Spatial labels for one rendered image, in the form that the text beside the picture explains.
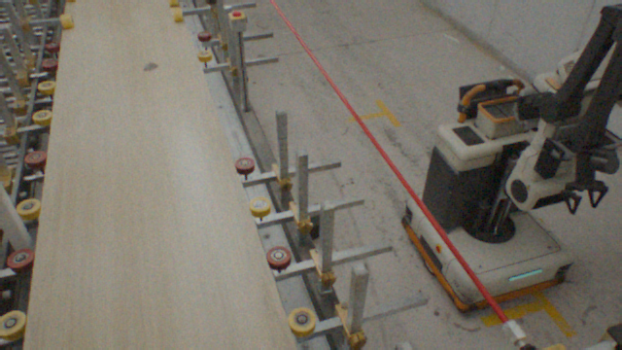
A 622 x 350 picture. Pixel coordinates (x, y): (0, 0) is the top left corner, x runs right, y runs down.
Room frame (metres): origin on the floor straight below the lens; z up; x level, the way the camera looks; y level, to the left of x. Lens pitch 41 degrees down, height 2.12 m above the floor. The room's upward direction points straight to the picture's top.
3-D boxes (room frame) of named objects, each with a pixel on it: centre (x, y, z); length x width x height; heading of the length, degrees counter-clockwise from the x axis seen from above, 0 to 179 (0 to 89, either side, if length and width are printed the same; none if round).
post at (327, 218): (1.03, -0.07, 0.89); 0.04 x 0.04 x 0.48; 18
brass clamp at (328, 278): (1.05, -0.06, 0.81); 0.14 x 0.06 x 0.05; 18
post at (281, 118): (1.50, 0.09, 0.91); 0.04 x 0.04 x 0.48; 18
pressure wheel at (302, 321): (0.78, 0.01, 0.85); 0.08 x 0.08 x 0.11
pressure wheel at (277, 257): (1.02, 0.09, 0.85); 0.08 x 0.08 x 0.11
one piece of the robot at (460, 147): (1.84, -0.93, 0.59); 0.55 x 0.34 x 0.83; 108
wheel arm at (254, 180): (1.56, 0.06, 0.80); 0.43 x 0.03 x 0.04; 108
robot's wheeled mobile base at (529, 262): (1.76, -0.96, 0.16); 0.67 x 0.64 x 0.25; 18
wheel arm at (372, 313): (0.84, -0.18, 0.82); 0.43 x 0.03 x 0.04; 108
